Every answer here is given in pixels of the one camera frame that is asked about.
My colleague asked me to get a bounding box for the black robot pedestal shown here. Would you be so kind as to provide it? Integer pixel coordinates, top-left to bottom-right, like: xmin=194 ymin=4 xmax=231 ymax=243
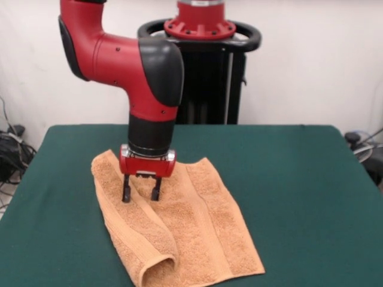
xmin=137 ymin=19 xmax=263 ymax=125

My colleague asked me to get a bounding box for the black cable bundle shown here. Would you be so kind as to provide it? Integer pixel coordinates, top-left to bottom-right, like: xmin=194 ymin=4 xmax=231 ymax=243
xmin=0 ymin=95 xmax=37 ymax=210

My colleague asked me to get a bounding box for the tan terry towel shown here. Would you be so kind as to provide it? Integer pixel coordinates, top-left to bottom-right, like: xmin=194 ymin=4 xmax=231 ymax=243
xmin=90 ymin=149 xmax=266 ymax=287

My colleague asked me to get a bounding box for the dark green table cloth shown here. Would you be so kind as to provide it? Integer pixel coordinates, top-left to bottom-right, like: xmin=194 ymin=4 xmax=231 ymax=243
xmin=0 ymin=124 xmax=383 ymax=287

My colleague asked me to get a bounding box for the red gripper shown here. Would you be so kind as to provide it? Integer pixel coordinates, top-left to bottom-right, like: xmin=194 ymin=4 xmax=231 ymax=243
xmin=118 ymin=143 xmax=177 ymax=203

